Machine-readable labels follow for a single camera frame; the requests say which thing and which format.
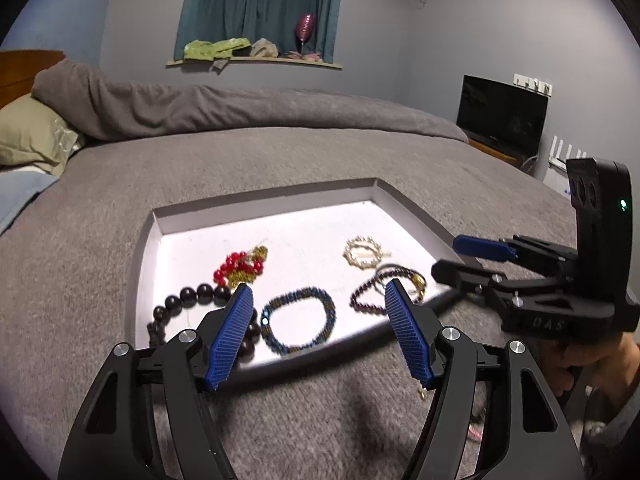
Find person's right hand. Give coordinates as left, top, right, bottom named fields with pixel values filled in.
left=544, top=332, right=640, bottom=402

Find blue pillow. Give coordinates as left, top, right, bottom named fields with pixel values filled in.
left=0, top=169, right=61, bottom=235

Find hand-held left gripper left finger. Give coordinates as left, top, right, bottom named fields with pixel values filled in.
left=57, top=284, right=256, bottom=480

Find window sill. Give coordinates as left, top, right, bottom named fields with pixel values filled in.
left=166, top=56, right=343, bottom=71

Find large black bead bracelet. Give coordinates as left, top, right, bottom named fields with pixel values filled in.
left=146, top=284, right=261, bottom=361

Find rolled grey duvet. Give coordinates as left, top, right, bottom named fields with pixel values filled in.
left=31, top=57, right=470, bottom=143

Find pink balloon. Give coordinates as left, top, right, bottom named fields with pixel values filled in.
left=296, top=12, right=317, bottom=53

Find wooden headboard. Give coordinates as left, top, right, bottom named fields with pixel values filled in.
left=0, top=50, right=66, bottom=108

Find teal curtain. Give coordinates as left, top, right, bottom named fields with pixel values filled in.
left=175, top=0, right=346, bottom=61

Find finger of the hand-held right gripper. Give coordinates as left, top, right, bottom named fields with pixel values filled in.
left=431, top=260, right=576, bottom=311
left=452, top=235, right=581, bottom=276

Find red bead bracelet gold tassels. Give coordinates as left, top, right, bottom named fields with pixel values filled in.
left=214, top=246, right=271, bottom=288

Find black television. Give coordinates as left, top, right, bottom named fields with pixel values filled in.
left=456, top=75, right=549, bottom=158

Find green pillow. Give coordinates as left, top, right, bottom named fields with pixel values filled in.
left=0, top=96, right=88, bottom=177

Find grey bed blanket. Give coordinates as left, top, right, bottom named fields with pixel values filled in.
left=0, top=127, right=640, bottom=480

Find pink cord bracelet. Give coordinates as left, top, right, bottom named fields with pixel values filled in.
left=465, top=407, right=490, bottom=443

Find white router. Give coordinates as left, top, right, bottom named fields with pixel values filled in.
left=549, top=135, right=588, bottom=171

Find white box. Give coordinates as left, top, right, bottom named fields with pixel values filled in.
left=542, top=165, right=576, bottom=196

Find white wall hooks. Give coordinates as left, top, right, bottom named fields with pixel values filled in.
left=512, top=73, right=555, bottom=96

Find dark purple bead bracelet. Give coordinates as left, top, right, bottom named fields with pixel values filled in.
left=350, top=262, right=428, bottom=317

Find blue bead bracelet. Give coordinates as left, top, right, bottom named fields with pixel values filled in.
left=260, top=286, right=337, bottom=353

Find wooden television stand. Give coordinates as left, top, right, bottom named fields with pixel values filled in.
left=467, top=139, right=521, bottom=166

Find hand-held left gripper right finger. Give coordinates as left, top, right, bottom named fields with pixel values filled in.
left=384, top=280, right=586, bottom=480

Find green cloth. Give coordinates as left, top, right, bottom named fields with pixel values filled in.
left=183, top=37, right=251, bottom=61

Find grey shallow tray box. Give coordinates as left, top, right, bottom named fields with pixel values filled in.
left=124, top=177, right=483, bottom=381

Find pearl bracelet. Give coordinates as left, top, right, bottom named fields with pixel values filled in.
left=343, top=235, right=386, bottom=268

